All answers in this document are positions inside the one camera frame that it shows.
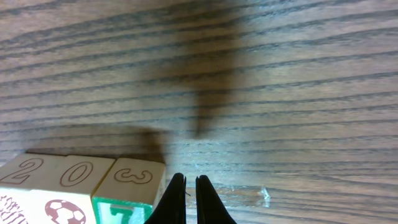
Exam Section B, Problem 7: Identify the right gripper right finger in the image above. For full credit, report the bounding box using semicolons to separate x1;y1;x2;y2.
195;175;236;224

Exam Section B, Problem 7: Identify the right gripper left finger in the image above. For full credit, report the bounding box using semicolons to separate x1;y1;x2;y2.
145;173;187;224

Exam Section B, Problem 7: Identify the green number seven block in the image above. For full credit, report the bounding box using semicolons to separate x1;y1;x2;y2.
92;158;165;224

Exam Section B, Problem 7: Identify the white block owl picture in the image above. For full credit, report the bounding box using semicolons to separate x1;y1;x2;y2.
1;154;64;224

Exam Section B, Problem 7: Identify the white block dark round picture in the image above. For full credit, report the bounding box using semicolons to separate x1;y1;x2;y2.
28;156;115;224

